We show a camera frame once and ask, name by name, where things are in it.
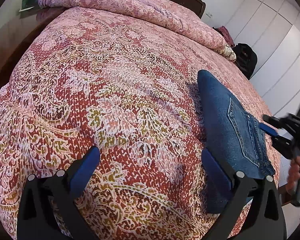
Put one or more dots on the pink floral quilt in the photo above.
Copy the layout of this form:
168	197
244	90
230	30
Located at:
130	5

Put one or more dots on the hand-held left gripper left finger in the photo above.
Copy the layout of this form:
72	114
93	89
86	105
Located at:
86	166

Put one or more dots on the red paisley bedspread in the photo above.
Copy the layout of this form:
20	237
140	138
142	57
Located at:
115	100

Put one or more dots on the white wardrobe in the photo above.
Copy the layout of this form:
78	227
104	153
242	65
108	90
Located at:
277	42

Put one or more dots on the pink clothes pile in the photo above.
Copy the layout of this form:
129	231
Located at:
226	33

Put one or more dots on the cream floral pillow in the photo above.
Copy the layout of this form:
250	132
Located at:
227	52

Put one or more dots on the person's right hand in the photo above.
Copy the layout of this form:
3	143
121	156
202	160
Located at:
293	177

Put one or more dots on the green box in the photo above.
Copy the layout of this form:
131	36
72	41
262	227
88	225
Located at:
28	2

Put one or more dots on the black backpack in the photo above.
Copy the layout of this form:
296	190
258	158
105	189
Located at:
246	58

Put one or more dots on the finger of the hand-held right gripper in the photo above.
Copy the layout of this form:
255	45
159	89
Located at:
268	130
275	120

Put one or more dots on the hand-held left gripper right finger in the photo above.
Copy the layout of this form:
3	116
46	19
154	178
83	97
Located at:
217	173

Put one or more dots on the white wall socket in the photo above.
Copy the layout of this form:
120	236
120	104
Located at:
209	14

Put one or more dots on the blue denim pants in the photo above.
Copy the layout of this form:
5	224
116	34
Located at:
227	115

